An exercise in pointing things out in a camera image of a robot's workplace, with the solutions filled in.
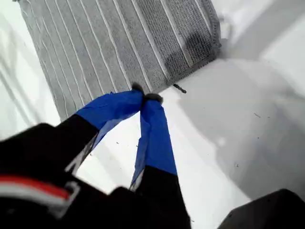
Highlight small dark thread scrap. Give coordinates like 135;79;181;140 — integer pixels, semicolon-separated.
173;83;187;94

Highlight red and white servo wire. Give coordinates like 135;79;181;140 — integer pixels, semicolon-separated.
0;175;81;213

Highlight grey striped towel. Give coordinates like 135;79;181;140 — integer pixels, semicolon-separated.
13;0;223;122

